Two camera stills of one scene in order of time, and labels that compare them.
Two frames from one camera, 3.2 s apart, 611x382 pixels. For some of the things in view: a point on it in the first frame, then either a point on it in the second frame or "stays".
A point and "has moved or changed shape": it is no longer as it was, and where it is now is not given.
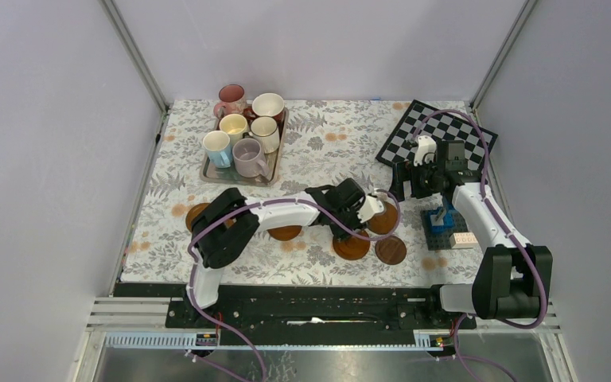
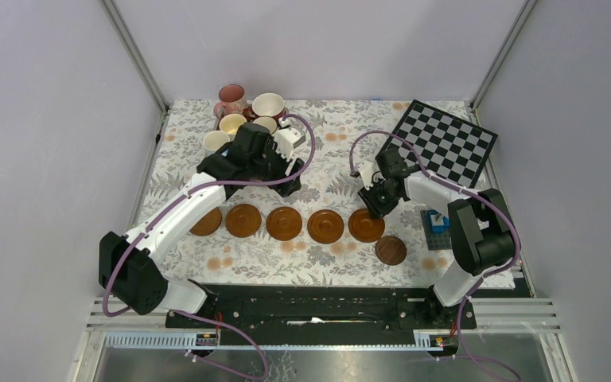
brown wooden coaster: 284,233 stays
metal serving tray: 212,174 has moved or changed shape
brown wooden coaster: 352,247 has moved or changed shape
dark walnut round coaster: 391,251 stays
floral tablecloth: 327,143 stays
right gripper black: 402,172 → 367,197
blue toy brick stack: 440,220 stays
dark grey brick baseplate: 441,241 stays
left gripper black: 355,220 → 286,187
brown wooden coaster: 384,222 has moved or changed shape
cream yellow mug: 235,125 stays
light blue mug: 218,148 stays
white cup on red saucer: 266,105 stays
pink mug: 232,100 stays
